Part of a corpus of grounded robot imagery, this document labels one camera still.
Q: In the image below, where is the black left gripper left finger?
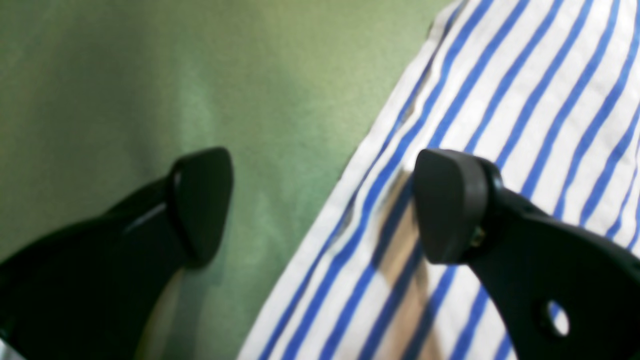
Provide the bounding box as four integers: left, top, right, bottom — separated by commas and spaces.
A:
0, 146, 234, 360

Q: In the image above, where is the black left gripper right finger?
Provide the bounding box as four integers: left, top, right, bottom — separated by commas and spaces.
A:
413, 149, 640, 360

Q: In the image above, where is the blue white striped t-shirt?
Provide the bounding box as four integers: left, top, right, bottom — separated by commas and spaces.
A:
238, 0, 639, 360

